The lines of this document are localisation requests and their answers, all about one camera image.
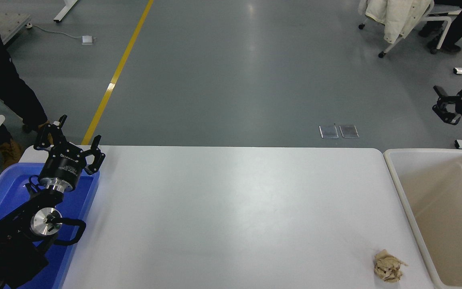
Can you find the large pale bin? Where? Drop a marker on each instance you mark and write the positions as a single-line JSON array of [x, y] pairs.
[[435, 208]]

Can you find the blue plastic tray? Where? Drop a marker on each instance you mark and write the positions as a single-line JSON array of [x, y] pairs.
[[6, 188]]

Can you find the white table leg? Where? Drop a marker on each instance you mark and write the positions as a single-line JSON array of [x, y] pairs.
[[64, 11]]

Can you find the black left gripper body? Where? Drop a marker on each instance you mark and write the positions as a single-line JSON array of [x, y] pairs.
[[60, 166]]

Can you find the metal floor plate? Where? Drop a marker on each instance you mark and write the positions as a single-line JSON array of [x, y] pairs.
[[349, 131], [329, 132]]

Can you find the cream coat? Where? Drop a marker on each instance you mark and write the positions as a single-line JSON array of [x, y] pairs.
[[395, 16]]

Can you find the tan paper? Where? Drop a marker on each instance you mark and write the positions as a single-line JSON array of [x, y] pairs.
[[387, 267]]

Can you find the white frame chair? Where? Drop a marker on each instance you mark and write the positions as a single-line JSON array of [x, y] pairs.
[[439, 17]]

